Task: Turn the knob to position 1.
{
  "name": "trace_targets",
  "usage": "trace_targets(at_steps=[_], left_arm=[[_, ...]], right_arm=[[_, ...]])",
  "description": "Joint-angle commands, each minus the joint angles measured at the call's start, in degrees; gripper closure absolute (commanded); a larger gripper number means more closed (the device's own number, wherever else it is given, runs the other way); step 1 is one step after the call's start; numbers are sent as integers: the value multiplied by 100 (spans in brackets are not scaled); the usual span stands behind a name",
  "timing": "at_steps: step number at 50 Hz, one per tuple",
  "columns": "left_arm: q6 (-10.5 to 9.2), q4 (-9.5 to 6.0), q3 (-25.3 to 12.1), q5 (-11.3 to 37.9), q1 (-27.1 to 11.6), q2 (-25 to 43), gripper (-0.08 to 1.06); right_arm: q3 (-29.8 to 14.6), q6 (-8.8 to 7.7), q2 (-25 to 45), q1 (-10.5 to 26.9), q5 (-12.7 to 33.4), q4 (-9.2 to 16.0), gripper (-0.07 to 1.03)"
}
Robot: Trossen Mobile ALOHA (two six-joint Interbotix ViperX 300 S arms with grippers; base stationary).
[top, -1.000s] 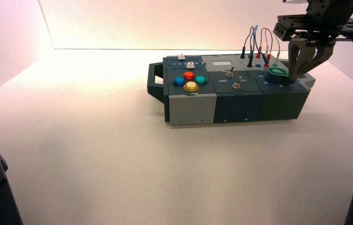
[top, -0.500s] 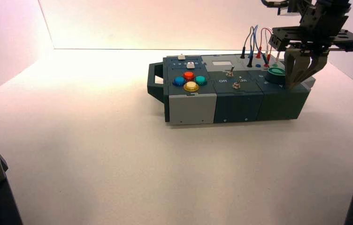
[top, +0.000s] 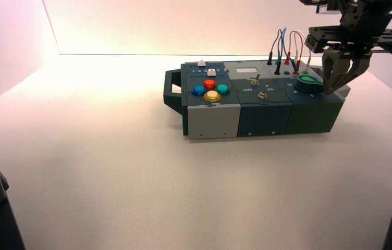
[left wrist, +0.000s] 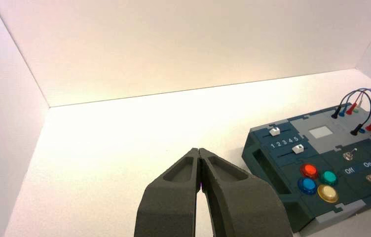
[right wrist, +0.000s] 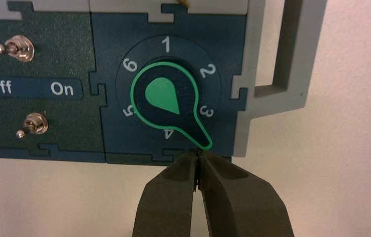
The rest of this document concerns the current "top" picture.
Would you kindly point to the yellow round push button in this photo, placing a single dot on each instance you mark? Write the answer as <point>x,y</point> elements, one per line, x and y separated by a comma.
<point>212,96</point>

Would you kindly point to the green round push button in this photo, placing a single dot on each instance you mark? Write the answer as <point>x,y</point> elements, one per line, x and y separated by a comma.
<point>223,89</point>

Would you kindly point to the white slider cap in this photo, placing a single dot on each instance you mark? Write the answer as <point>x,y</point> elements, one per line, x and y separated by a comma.
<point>201,63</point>
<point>211,72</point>

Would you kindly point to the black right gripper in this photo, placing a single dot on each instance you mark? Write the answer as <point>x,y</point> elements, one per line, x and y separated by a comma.
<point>361,38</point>

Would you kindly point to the red round push button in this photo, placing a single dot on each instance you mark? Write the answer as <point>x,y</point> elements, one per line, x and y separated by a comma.
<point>209,84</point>

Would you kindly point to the blue round push button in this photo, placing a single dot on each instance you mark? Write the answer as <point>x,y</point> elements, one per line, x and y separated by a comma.
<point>199,90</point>

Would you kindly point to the dark teal grey control box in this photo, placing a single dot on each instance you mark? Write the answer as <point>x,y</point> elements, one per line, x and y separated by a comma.
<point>265,117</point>

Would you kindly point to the green rotary knob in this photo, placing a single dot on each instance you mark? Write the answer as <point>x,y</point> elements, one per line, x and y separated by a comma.
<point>307,85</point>

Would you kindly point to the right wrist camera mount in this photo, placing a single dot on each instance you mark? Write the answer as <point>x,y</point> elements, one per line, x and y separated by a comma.
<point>320,5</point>

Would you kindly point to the metal toggle switch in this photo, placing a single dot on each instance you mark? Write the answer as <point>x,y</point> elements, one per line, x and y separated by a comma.
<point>255,80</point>
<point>263,94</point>

